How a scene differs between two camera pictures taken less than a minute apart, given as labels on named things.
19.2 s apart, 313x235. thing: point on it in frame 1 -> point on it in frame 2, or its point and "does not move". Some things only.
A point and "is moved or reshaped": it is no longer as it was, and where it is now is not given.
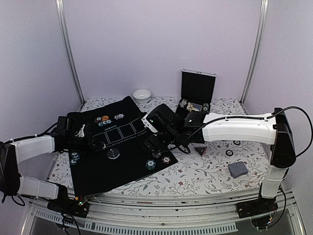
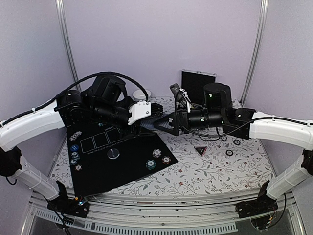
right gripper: (149, 144) -> (181, 121)
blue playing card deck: (237, 169) is moved or reshaped
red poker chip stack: (229, 152) does not move
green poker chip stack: (236, 142) does not move
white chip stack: (156, 154) does not move
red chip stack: (166, 160) does not move
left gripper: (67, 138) -> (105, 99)
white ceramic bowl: (142, 96) does not move
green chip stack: (150, 164) does not move
